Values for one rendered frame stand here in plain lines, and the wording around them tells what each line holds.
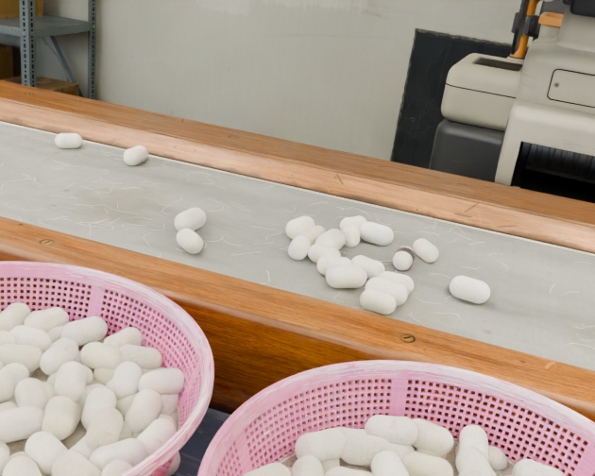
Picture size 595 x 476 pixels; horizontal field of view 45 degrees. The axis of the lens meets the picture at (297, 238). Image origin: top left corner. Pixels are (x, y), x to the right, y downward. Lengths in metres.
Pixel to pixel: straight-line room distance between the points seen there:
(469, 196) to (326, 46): 2.03
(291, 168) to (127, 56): 2.41
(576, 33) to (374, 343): 0.88
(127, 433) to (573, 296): 0.44
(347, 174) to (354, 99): 1.97
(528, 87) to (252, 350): 0.87
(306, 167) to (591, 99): 0.58
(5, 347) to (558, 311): 0.46
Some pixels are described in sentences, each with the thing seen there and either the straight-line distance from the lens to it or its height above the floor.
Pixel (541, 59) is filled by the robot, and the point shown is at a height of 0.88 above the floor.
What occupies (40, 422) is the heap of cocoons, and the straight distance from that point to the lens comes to 0.47.
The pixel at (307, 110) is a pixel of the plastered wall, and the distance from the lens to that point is 2.91.
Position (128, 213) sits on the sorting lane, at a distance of 0.75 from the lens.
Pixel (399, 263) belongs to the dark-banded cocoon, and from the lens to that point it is 0.68.
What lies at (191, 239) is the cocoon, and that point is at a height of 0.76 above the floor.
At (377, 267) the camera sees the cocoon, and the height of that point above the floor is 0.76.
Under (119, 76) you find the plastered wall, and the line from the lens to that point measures 3.29.
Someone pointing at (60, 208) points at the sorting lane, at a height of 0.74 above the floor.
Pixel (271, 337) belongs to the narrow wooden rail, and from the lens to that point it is 0.53.
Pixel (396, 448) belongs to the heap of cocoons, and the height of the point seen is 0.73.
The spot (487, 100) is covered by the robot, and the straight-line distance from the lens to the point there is 1.56.
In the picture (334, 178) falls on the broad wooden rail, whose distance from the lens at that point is 0.87.
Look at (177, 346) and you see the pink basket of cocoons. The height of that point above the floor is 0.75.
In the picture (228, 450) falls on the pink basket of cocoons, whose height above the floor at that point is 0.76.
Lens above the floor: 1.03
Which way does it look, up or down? 23 degrees down
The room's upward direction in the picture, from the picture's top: 8 degrees clockwise
